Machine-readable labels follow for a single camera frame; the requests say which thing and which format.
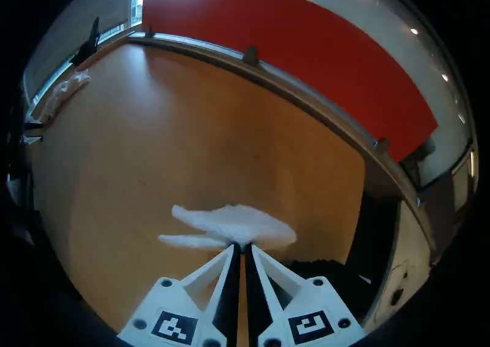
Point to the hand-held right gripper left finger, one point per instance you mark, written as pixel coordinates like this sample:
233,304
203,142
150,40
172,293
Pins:
180,297

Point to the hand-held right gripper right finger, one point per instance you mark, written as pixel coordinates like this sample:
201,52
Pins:
306,297

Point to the heap of white towels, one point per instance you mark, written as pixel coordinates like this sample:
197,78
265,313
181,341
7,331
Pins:
70,84

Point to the red desk screen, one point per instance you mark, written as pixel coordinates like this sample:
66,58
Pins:
291,52

